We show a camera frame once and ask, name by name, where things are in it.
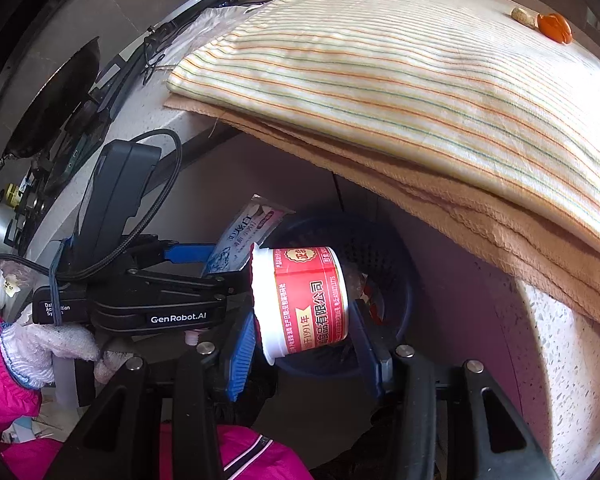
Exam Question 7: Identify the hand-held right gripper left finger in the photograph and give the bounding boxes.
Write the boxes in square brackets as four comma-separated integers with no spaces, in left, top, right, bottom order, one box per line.
[45,310,258,480]

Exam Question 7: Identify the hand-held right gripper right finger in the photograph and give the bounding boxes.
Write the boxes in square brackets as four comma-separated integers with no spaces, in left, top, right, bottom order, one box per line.
[350,305,561,480]

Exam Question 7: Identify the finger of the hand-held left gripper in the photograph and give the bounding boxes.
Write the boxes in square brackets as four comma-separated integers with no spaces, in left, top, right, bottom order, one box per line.
[127,269,255,306]
[127,241,217,270]

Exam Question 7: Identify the blue and white toothpaste box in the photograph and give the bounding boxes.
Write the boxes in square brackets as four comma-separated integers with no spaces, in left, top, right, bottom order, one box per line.
[200,194,286,276]

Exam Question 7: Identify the red and white cup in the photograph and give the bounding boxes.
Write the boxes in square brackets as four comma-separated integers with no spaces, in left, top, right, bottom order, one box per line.
[250,242,351,366]

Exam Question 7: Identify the dark blue plastic basket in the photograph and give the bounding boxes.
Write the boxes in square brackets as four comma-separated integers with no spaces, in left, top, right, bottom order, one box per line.
[260,215,421,378]

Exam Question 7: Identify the person's left hand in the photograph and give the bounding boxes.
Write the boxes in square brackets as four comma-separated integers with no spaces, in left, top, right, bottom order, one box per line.
[0,320,133,391]

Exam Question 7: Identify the red and white wrapper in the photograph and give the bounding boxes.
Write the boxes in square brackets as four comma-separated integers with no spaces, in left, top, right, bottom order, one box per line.
[347,270,388,326]

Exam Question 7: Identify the pink jacket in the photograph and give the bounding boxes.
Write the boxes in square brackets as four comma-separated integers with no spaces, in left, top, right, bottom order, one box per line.
[0,422,313,480]

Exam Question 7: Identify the metal pot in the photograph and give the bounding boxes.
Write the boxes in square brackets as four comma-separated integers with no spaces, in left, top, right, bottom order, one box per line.
[0,200,23,261]

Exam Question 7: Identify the beige towel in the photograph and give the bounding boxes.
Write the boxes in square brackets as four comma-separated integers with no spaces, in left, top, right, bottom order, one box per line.
[162,95,600,336]

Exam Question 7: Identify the crumpled translucent plastic sheet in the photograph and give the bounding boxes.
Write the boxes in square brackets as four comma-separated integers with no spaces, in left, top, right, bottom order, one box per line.
[170,7,251,68]

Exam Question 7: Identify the silver flat appliance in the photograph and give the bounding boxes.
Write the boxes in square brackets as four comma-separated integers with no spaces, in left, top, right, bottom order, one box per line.
[147,0,253,43]

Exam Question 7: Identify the striped cloth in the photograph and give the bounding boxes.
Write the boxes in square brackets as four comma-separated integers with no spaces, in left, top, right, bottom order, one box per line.
[166,0,600,268]

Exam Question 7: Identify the beige cork piece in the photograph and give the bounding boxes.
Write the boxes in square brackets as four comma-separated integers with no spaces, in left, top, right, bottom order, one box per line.
[510,6,540,30]

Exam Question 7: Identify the black braided cable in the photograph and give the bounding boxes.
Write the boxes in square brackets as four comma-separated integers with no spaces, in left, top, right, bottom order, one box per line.
[50,129,183,281]

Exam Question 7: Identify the black thin cable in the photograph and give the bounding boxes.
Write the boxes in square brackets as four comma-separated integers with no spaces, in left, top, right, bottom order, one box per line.
[140,25,181,81]

